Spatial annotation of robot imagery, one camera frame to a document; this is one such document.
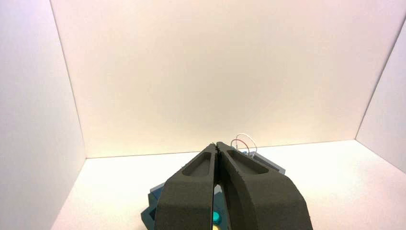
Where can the yellow round push button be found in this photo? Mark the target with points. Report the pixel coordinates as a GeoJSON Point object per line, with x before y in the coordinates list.
{"type": "Point", "coordinates": [217, 227]}

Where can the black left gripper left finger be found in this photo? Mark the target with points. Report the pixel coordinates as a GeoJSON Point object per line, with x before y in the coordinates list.
{"type": "Point", "coordinates": [187, 196]}

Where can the blue and grey task board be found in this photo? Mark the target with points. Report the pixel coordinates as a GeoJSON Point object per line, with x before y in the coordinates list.
{"type": "Point", "coordinates": [148, 216]}

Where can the teal round push button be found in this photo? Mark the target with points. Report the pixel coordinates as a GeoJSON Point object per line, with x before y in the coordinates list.
{"type": "Point", "coordinates": [217, 217]}

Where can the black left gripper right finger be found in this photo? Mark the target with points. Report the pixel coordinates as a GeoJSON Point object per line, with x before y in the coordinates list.
{"type": "Point", "coordinates": [260, 200]}

